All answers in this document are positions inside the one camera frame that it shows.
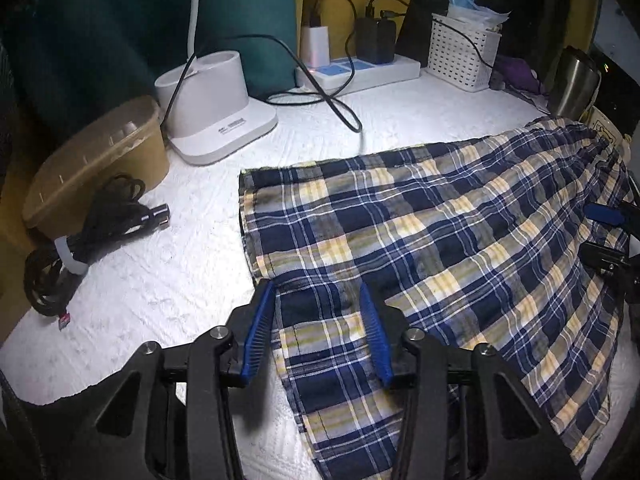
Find purple cloth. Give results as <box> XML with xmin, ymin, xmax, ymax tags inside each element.
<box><xmin>494</xmin><ymin>54</ymin><xmax>542</xmax><ymax>94</ymax></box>

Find stainless steel tumbler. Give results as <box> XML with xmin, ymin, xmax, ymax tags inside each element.
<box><xmin>548</xmin><ymin>46</ymin><xmax>601</xmax><ymax>120</ymax></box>

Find blue plastic bag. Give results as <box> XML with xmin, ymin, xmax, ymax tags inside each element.
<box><xmin>447</xmin><ymin>0</ymin><xmax>510</xmax><ymax>29</ymax></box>

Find blue yellow plaid pants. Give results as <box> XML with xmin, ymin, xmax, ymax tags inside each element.
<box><xmin>239</xmin><ymin>119</ymin><xmax>631</xmax><ymax>479</ymax></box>

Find white power strip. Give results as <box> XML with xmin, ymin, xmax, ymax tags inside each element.
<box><xmin>309</xmin><ymin>54</ymin><xmax>421</xmax><ymax>96</ymax></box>

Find white cartoon bear mug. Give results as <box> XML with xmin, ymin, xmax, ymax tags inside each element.
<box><xmin>588</xmin><ymin>106</ymin><xmax>631</xmax><ymax>145</ymax></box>

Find brown lidded food container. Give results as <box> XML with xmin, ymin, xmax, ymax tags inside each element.
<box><xmin>22</xmin><ymin>96</ymin><xmax>169</xmax><ymax>240</ymax></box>

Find white desk lamp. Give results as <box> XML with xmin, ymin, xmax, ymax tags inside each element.
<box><xmin>154</xmin><ymin>0</ymin><xmax>278</xmax><ymax>166</ymax></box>

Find teal curtain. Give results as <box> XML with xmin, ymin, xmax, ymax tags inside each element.
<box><xmin>1</xmin><ymin>0</ymin><xmax>296</xmax><ymax>130</ymax></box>

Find coiled black cable bundle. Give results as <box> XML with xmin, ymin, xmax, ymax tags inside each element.
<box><xmin>22</xmin><ymin>173</ymin><xmax>173</xmax><ymax>318</ymax></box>

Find white perforated plastic basket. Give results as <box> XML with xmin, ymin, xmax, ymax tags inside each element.
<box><xmin>425</xmin><ymin>13</ymin><xmax>501</xmax><ymax>92</ymax></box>

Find black power adapter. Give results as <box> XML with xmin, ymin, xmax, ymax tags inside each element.
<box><xmin>356</xmin><ymin>4</ymin><xmax>396</xmax><ymax>65</ymax></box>

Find white USB charger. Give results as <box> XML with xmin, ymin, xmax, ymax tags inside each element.
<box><xmin>300</xmin><ymin>26</ymin><xmax>331</xmax><ymax>68</ymax></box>

